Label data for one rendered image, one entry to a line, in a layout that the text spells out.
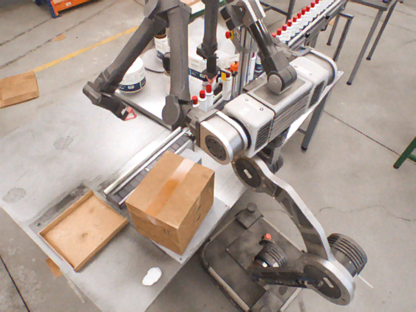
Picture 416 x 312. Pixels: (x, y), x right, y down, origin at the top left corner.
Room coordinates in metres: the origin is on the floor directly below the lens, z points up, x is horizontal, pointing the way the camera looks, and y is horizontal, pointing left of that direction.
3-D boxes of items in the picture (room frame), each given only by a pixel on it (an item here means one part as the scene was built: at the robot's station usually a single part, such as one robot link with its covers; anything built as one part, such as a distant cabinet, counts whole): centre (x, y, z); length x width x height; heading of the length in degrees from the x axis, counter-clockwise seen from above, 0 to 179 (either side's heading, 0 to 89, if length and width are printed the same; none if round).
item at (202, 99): (1.32, 0.03, 0.98); 0.05 x 0.05 x 0.20
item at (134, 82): (1.65, 0.51, 0.95); 0.20 x 0.20 x 0.14
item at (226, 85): (1.50, -0.11, 0.98); 0.05 x 0.05 x 0.20
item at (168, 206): (0.68, 0.15, 0.99); 0.30 x 0.24 x 0.27; 152
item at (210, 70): (1.48, -0.01, 1.13); 0.10 x 0.07 x 0.07; 142
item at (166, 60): (1.53, 0.22, 1.03); 0.09 x 0.09 x 0.30
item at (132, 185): (1.41, -0.04, 0.86); 1.65 x 0.08 x 0.04; 142
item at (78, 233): (0.63, 0.57, 0.85); 0.30 x 0.26 x 0.04; 142
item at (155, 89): (1.79, 0.23, 0.86); 0.80 x 0.67 x 0.05; 142
